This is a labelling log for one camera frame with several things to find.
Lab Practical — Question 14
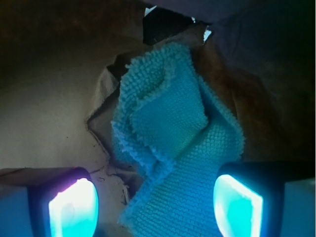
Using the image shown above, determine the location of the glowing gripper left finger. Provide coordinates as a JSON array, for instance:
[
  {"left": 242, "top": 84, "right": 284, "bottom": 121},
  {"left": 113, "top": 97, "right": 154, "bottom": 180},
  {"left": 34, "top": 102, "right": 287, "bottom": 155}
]
[{"left": 0, "top": 167, "right": 99, "bottom": 237}]

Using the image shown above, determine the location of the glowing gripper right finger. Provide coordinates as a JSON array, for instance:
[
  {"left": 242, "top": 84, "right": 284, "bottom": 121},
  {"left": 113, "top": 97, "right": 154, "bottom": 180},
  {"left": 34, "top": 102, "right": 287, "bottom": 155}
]
[{"left": 213, "top": 161, "right": 316, "bottom": 237}]

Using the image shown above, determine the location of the light blue microfiber cloth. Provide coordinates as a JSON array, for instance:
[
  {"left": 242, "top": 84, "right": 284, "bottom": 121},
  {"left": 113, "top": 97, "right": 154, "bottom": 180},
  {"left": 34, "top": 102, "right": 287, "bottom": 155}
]
[{"left": 112, "top": 43, "right": 244, "bottom": 237}]

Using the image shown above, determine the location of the brown paper bag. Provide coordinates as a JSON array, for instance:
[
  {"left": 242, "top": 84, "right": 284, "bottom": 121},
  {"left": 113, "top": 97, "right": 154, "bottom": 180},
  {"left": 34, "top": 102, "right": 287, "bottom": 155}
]
[{"left": 0, "top": 0, "right": 316, "bottom": 237}]

